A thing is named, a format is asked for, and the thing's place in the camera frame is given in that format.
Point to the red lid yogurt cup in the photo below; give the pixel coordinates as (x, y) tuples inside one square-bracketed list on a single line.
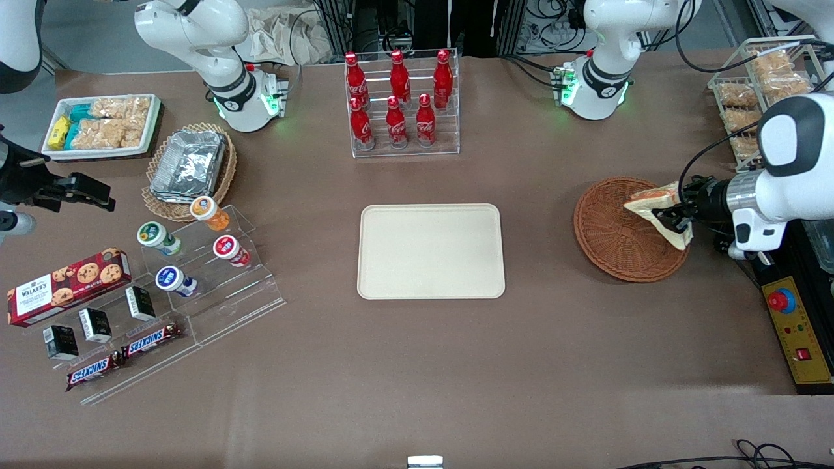
[(228, 249)]

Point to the crumpled beige cloth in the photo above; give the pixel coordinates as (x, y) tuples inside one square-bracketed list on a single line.
[(273, 36)]

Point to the light oval wicker basket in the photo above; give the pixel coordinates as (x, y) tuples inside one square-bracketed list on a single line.
[(225, 176)]

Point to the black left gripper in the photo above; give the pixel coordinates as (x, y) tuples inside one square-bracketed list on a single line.
[(708, 200)]

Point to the yellow snack packet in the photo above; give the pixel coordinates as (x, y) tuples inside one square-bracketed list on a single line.
[(58, 132)]

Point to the red Walkers cookie box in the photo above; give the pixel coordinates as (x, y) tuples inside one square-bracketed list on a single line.
[(65, 286)]

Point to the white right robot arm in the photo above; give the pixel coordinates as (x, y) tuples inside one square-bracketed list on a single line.
[(195, 32)]

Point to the clear plastic container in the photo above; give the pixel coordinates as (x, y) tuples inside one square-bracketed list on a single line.
[(822, 251)]

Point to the triangular sandwich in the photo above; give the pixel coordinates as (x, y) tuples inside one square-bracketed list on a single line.
[(645, 202)]

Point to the clear rice cracker pack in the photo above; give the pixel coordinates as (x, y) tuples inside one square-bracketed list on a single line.
[(120, 107), (104, 133)]

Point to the Snickers chocolate bar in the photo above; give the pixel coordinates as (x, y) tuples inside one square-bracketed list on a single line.
[(150, 340), (94, 371)]

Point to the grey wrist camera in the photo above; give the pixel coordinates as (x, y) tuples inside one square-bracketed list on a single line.
[(743, 251), (16, 223)]

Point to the beige rectangular tray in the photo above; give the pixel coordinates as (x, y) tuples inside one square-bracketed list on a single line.
[(430, 251)]

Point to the blue lid yogurt cup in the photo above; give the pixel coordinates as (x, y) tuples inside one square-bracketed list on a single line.
[(172, 280)]

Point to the bagged cracker snack pack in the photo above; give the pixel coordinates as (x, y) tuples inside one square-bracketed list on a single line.
[(745, 146), (741, 120), (771, 62), (736, 94), (785, 85)]

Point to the orange lid yogurt cup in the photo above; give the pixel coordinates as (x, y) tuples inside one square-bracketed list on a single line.
[(207, 212)]

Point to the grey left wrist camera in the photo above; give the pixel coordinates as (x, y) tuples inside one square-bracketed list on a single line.
[(743, 251)]

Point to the clear acrylic bottle rack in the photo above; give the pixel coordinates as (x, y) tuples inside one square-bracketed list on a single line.
[(449, 130)]

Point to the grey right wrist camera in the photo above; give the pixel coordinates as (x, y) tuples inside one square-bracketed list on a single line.
[(16, 223)]

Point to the clear acrylic stepped stand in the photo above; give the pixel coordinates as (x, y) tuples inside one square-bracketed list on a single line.
[(234, 306)]

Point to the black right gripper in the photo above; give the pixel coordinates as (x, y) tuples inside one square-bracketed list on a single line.
[(25, 180)]

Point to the white rectangular snack tray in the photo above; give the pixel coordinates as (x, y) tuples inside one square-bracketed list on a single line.
[(153, 124)]

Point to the stacked aluminium foil containers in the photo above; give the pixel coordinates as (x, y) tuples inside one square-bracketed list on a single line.
[(189, 166)]

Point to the small black box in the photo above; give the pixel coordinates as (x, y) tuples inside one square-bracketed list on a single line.
[(96, 324), (141, 303), (60, 342)]

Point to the brown round wicker basket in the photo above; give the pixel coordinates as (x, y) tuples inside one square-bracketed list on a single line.
[(612, 241)]

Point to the teal snack packet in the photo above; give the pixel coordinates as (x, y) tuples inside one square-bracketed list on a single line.
[(80, 113), (71, 135)]

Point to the red emergency stop button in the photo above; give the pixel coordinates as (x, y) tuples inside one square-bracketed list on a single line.
[(780, 300)]

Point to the green lid yogurt cup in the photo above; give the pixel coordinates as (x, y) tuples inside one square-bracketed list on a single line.
[(155, 236)]

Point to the black aluminium frame rack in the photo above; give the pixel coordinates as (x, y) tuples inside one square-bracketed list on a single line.
[(423, 23)]

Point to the black yellow control box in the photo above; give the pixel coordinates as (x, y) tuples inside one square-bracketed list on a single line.
[(798, 339)]

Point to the red cola bottle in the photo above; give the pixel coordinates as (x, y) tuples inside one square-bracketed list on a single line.
[(361, 127), (443, 78), (399, 78), (355, 78), (425, 124), (396, 127)]

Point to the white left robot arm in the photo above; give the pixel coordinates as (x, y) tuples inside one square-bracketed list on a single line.
[(791, 163)]

